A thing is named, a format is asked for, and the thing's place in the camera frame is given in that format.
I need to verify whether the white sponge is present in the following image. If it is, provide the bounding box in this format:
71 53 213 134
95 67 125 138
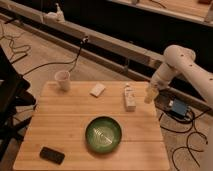
90 83 105 97

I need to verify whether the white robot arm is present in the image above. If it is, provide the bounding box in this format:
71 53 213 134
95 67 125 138
144 45 213 109

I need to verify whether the white object on rail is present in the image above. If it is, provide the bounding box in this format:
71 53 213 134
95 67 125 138
44 3 65 22

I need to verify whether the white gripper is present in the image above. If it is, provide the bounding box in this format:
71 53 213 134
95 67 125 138
144 74 166 104

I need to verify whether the white paper cup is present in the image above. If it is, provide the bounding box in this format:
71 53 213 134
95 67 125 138
54 70 70 91

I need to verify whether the green bowl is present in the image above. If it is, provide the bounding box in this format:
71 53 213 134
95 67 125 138
85 116 122 154

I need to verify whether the blue power box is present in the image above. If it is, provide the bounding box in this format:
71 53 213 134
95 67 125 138
169 99 188 118

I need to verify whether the black cable on floor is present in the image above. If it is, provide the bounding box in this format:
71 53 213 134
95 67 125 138
21 35 90 77

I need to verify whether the black chair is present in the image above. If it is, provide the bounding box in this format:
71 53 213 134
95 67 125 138
0 46 36 161

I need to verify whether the black eraser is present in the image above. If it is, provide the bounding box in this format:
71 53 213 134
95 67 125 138
39 147 65 164

